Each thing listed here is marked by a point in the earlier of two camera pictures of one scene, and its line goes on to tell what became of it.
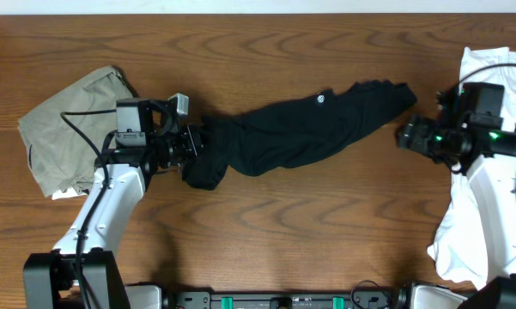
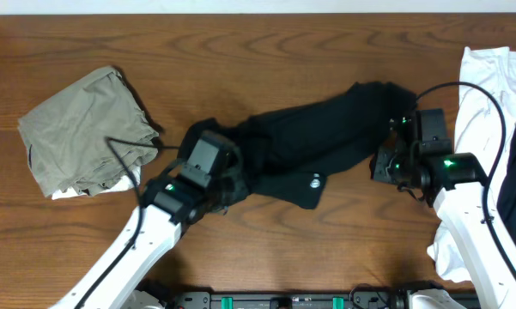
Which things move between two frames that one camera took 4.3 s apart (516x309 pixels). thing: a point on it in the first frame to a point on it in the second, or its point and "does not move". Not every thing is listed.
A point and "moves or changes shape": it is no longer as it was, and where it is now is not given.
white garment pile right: [458, 250] does not move
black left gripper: [193, 145] to [230, 182]
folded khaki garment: [61, 158] does not move
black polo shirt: [253, 140] moves or changes shape
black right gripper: [410, 138] to [380, 165]
